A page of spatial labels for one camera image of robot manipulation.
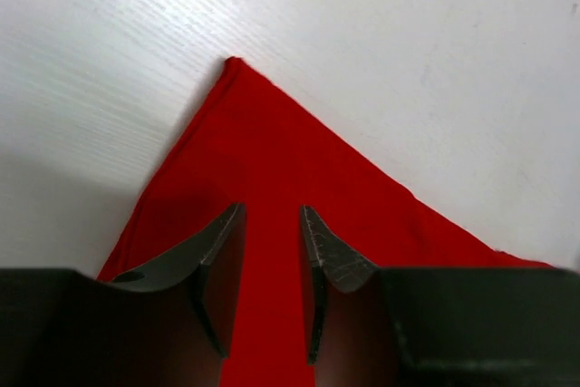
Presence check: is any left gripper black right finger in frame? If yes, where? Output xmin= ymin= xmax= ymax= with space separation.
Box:
xmin=299 ymin=206 xmax=403 ymax=386

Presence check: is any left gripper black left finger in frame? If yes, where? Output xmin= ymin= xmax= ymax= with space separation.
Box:
xmin=97 ymin=203 xmax=247 ymax=386

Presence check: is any red t shirt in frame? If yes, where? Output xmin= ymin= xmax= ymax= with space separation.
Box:
xmin=100 ymin=57 xmax=525 ymax=386

